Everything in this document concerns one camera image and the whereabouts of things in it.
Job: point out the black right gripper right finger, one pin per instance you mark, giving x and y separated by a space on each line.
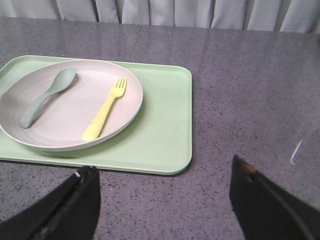
265 211

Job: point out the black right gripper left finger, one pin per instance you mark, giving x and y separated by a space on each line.
69 212

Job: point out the beige round plate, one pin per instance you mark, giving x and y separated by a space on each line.
63 118

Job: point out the yellow plastic fork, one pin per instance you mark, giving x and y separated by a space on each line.
93 130

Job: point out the light green rectangular tray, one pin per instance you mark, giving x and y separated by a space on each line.
158 140

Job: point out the teal green plastic spoon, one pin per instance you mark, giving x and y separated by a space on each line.
61 82

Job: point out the white pleated curtain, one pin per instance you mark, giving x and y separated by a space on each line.
291 16

